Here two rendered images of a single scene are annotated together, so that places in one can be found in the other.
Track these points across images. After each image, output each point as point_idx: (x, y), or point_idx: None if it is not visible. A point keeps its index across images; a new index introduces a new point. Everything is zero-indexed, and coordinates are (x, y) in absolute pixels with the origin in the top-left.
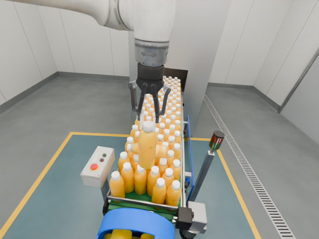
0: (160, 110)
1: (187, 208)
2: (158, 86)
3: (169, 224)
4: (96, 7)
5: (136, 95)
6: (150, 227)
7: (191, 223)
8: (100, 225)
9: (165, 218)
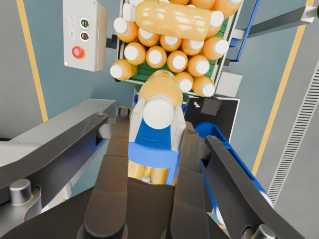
0: (199, 142)
1: (215, 101)
2: None
3: None
4: None
5: (76, 149)
6: (165, 164)
7: (214, 115)
8: None
9: (188, 94)
